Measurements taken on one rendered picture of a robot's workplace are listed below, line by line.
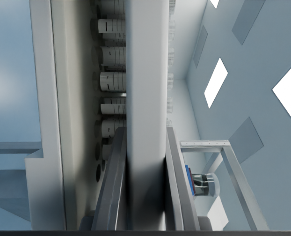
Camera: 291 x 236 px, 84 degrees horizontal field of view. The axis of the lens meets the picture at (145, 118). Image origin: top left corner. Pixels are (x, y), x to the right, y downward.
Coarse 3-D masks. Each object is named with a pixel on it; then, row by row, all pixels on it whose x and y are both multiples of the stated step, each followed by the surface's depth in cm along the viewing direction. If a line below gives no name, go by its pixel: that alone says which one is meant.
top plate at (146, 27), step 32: (128, 0) 7; (160, 0) 7; (128, 32) 7; (160, 32) 7; (128, 64) 7; (160, 64) 7; (128, 96) 8; (160, 96) 8; (128, 128) 8; (160, 128) 8; (128, 160) 8; (160, 160) 8; (128, 192) 8; (160, 192) 8; (128, 224) 9; (160, 224) 8
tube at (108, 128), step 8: (96, 120) 12; (104, 120) 12; (112, 120) 12; (120, 120) 12; (168, 120) 12; (96, 128) 11; (104, 128) 11; (112, 128) 12; (96, 136) 12; (104, 136) 12; (112, 136) 12
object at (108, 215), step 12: (120, 132) 10; (120, 144) 9; (120, 156) 8; (108, 168) 8; (120, 168) 7; (108, 180) 7; (120, 180) 7; (108, 192) 6; (120, 192) 6; (108, 204) 6; (120, 204) 6; (84, 216) 7; (96, 216) 6; (108, 216) 6; (120, 216) 6; (84, 228) 6; (96, 228) 5; (108, 228) 5; (120, 228) 6
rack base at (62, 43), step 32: (32, 0) 7; (64, 0) 7; (32, 32) 8; (64, 32) 7; (64, 64) 7; (64, 96) 7; (96, 96) 12; (64, 128) 8; (32, 160) 8; (64, 160) 8; (96, 160) 12; (32, 192) 8; (64, 192) 8; (96, 192) 12; (32, 224) 8; (64, 224) 8
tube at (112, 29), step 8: (96, 24) 10; (104, 24) 11; (112, 24) 11; (120, 24) 11; (168, 24) 11; (96, 32) 11; (104, 32) 11; (112, 32) 11; (120, 32) 11; (168, 32) 11; (120, 40) 12; (168, 40) 11
